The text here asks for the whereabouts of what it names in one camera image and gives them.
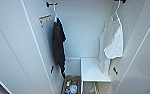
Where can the white shirt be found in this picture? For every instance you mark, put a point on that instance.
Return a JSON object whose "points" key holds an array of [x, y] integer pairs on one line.
{"points": [[111, 43]]}

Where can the white hanger of shirt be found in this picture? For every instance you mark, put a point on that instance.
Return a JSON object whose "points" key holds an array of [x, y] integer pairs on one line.
{"points": [[117, 14]]}

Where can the white wardrobe door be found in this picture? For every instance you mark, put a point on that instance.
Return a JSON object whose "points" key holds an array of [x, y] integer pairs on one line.
{"points": [[21, 46], [137, 50]]}

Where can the white wardrobe carcass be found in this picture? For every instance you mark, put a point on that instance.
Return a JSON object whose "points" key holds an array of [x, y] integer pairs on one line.
{"points": [[84, 33]]}

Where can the black hanging garment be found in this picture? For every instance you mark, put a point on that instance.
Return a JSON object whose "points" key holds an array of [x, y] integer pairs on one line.
{"points": [[58, 43]]}

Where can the white inner cabinet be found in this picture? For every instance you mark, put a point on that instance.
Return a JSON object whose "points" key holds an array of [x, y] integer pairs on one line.
{"points": [[94, 70]]}

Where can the small black hook on door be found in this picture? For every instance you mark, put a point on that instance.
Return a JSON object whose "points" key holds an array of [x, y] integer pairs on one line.
{"points": [[115, 70], [52, 69]]}

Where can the white hanger of black garment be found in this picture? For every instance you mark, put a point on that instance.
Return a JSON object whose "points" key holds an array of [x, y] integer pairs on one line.
{"points": [[55, 15]]}

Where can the white plastic bag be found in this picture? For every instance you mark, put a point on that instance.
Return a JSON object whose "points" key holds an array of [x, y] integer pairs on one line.
{"points": [[74, 88]]}

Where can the wicker storage basket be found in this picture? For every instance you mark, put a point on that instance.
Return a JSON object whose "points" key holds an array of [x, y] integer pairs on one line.
{"points": [[64, 88]]}

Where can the orange and white door label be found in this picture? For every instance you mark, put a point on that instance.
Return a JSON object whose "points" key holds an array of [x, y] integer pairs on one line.
{"points": [[44, 17]]}

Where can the black rail bracket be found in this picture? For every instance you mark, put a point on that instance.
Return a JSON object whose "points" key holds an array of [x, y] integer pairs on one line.
{"points": [[51, 4], [121, 1]]}

